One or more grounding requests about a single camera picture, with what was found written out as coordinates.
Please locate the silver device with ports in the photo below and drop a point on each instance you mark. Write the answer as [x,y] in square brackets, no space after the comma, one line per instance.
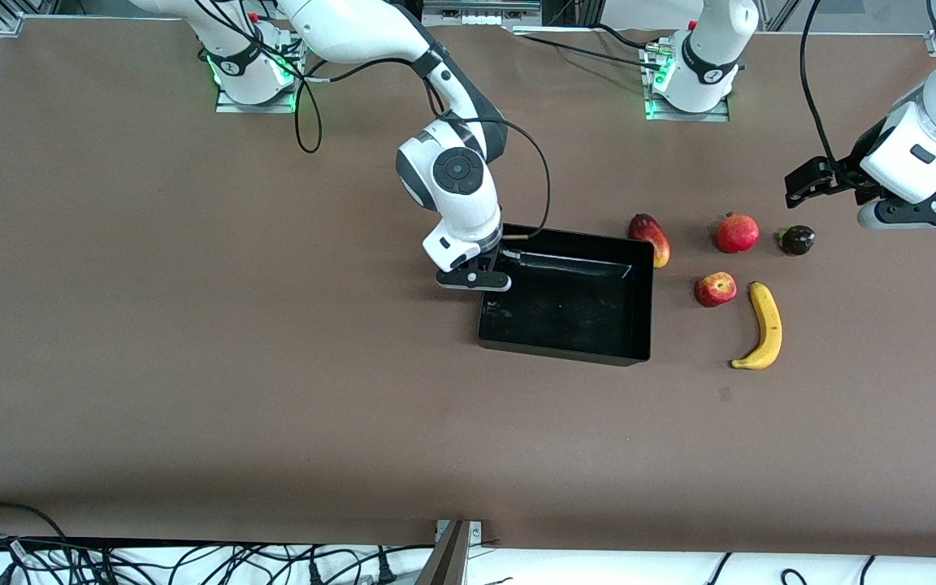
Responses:
[476,8]

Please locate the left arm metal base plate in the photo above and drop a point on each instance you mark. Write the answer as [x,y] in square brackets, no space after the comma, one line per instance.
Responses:
[720,114]

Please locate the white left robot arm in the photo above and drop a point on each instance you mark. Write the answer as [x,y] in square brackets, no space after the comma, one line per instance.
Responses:
[712,41]

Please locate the yellow banana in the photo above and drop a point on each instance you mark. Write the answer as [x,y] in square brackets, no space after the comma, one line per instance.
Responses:
[767,325]

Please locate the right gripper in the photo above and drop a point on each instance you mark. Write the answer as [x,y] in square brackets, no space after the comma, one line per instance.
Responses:
[497,258]

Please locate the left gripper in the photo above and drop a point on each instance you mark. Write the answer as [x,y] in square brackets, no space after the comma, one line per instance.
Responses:
[842,173]

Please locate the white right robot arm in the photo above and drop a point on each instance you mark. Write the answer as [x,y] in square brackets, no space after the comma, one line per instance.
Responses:
[354,32]

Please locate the dark purple mangosteen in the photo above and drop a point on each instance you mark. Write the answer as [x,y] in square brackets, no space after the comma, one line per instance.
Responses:
[798,240]

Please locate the red yellow mango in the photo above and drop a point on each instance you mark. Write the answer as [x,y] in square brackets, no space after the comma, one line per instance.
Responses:
[653,236]

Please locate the metal table edge bracket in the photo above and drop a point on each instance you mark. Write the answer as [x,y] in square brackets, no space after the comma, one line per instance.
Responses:
[448,561]

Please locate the red pomegranate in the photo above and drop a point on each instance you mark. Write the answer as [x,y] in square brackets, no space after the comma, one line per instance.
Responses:
[738,234]

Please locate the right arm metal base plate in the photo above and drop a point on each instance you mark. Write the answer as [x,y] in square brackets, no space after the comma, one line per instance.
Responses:
[228,106]

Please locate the black plastic box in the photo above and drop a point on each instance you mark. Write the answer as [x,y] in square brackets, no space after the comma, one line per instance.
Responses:
[565,317]

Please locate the red apple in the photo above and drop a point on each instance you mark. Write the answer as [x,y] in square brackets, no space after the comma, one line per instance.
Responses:
[715,289]

